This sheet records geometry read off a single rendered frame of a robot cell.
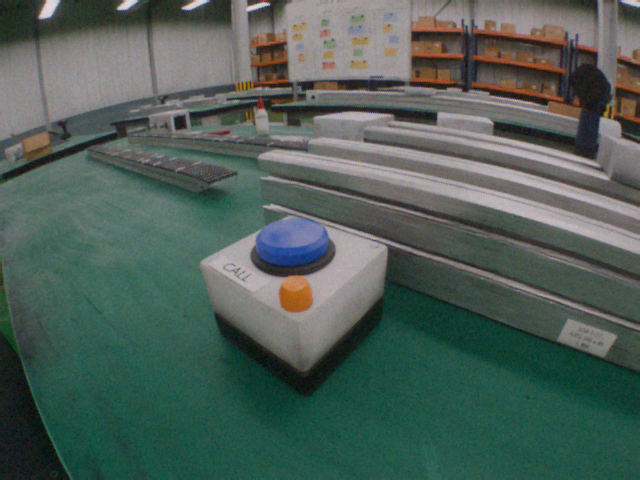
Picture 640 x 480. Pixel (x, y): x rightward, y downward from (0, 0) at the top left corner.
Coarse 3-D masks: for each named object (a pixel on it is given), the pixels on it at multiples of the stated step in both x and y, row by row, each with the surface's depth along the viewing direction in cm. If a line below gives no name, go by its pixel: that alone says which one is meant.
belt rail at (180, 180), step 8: (96, 152) 87; (104, 160) 81; (112, 160) 74; (120, 160) 68; (128, 168) 66; (136, 168) 61; (144, 168) 59; (152, 168) 55; (152, 176) 56; (160, 176) 53; (168, 176) 52; (176, 176) 48; (184, 176) 46; (176, 184) 49; (184, 184) 47; (192, 184) 46; (200, 184) 46; (208, 184) 47; (216, 184) 48
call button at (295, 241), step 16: (272, 224) 18; (288, 224) 17; (304, 224) 17; (256, 240) 16; (272, 240) 16; (288, 240) 16; (304, 240) 16; (320, 240) 16; (272, 256) 15; (288, 256) 15; (304, 256) 15; (320, 256) 16
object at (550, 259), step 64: (320, 192) 25; (384, 192) 21; (448, 192) 18; (512, 192) 22; (576, 192) 19; (448, 256) 21; (512, 256) 17; (576, 256) 15; (512, 320) 18; (576, 320) 15
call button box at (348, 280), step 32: (320, 224) 20; (224, 256) 17; (256, 256) 17; (352, 256) 17; (384, 256) 18; (224, 288) 16; (256, 288) 14; (320, 288) 14; (352, 288) 15; (224, 320) 18; (256, 320) 15; (288, 320) 13; (320, 320) 14; (352, 320) 17; (256, 352) 17; (288, 352) 14; (320, 352) 15; (288, 384) 16
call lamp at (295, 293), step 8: (288, 280) 13; (296, 280) 13; (304, 280) 13; (280, 288) 13; (288, 288) 13; (296, 288) 13; (304, 288) 13; (280, 296) 13; (288, 296) 13; (296, 296) 13; (304, 296) 13; (312, 296) 13; (280, 304) 13; (288, 304) 13; (296, 304) 13; (304, 304) 13; (296, 312) 13
